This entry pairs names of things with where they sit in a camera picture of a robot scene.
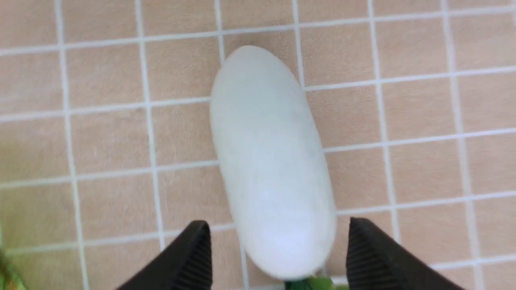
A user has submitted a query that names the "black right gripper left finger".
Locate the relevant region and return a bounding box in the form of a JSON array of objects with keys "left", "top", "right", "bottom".
[{"left": 118, "top": 220, "right": 213, "bottom": 290}]

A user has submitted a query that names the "checkered beige tablecloth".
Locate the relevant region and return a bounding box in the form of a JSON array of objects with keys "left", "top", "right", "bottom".
[{"left": 0, "top": 0, "right": 516, "bottom": 290}]

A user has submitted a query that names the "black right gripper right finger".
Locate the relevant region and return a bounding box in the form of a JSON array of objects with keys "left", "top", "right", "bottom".
[{"left": 346, "top": 217, "right": 462, "bottom": 290}]

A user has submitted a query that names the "white radish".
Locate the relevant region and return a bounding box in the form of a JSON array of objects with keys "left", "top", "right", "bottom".
[{"left": 210, "top": 46, "right": 337, "bottom": 283}]

